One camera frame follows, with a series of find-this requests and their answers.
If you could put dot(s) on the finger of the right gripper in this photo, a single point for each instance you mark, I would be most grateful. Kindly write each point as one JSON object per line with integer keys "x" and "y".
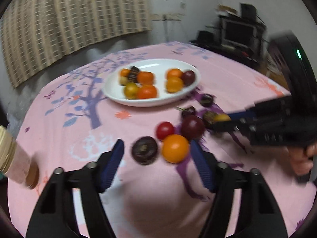
{"x": 229, "y": 126}
{"x": 242, "y": 114}

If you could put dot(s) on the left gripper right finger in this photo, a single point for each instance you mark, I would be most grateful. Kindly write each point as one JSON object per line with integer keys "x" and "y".
{"x": 259, "y": 213}

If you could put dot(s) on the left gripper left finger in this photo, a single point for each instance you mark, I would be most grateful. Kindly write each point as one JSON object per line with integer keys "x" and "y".
{"x": 54, "y": 213}

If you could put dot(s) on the small yellow longan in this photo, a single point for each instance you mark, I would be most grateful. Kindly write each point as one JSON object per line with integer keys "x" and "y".
{"x": 221, "y": 117}
{"x": 123, "y": 80}

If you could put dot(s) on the dark wrinkled passion fruit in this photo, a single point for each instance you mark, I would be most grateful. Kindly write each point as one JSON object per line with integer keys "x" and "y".
{"x": 145, "y": 150}
{"x": 135, "y": 69}
{"x": 208, "y": 118}
{"x": 132, "y": 77}

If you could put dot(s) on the dark cherry with stem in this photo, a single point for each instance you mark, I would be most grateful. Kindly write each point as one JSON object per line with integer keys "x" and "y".
{"x": 206, "y": 100}
{"x": 185, "y": 112}

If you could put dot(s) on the dark purple plum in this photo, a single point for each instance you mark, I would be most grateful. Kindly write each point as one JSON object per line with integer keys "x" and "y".
{"x": 188, "y": 77}
{"x": 192, "y": 128}

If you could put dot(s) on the yellow orange citrus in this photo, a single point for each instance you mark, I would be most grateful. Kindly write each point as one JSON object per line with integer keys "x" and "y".
{"x": 174, "y": 85}

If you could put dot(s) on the large orange mandarin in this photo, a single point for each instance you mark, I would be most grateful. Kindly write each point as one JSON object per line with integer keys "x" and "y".
{"x": 174, "y": 72}

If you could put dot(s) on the small orange kumquat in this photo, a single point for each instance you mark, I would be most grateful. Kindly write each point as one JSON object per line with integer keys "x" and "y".
{"x": 145, "y": 78}

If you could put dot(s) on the greenish yellow orange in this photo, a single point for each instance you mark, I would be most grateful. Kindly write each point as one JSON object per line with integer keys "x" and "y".
{"x": 130, "y": 90}

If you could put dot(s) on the person's right hand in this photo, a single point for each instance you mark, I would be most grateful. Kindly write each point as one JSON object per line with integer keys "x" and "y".
{"x": 300, "y": 159}

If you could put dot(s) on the plastic jar with cream lid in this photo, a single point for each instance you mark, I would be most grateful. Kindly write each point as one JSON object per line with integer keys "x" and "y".
{"x": 16, "y": 164}

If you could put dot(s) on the red cherry tomato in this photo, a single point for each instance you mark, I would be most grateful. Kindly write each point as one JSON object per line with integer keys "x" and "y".
{"x": 164, "y": 129}

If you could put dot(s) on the computer monitor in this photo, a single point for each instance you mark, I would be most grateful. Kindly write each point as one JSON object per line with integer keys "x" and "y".
{"x": 237, "y": 33}

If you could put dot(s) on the white oval plate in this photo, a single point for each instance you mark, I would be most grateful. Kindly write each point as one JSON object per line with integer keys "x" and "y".
{"x": 115, "y": 92}

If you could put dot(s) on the beige checked curtain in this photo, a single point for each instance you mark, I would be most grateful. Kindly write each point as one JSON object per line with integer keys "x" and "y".
{"x": 37, "y": 33}

